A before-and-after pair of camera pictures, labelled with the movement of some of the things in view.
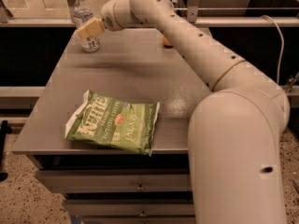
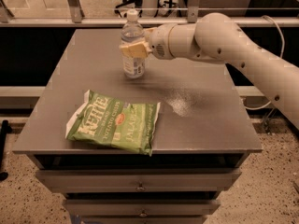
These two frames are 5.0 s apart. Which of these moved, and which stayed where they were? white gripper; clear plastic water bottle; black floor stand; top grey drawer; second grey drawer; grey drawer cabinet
Moved: clear plastic water bottle; white gripper
Stayed: black floor stand; top grey drawer; grey drawer cabinet; second grey drawer
